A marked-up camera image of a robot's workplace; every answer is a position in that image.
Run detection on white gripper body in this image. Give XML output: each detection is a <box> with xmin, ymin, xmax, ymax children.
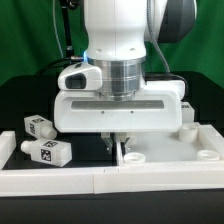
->
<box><xmin>54</xmin><ymin>80</ymin><xmax>185</xmax><ymax>133</ymax></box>

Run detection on white U-shaped fence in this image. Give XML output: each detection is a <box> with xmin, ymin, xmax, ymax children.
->
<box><xmin>0</xmin><ymin>124</ymin><xmax>224</xmax><ymax>198</ymax></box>

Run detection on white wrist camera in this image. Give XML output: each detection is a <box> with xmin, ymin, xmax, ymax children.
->
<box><xmin>58</xmin><ymin>62</ymin><xmax>103</xmax><ymax>91</ymax></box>

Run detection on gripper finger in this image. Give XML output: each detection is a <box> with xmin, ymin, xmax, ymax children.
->
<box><xmin>101</xmin><ymin>132</ymin><xmax>113</xmax><ymax>153</ymax></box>
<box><xmin>120</xmin><ymin>133</ymin><xmax>137</xmax><ymax>155</ymax></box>

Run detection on black cables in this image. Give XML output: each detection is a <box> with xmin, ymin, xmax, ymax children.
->
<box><xmin>34</xmin><ymin>57</ymin><xmax>84</xmax><ymax>76</ymax></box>

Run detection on black pole stand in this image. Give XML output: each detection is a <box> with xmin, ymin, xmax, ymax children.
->
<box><xmin>59</xmin><ymin>0</ymin><xmax>84</xmax><ymax>77</ymax></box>

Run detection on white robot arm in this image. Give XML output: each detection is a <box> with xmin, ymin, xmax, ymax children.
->
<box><xmin>54</xmin><ymin>0</ymin><xmax>197</xmax><ymax>148</ymax></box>

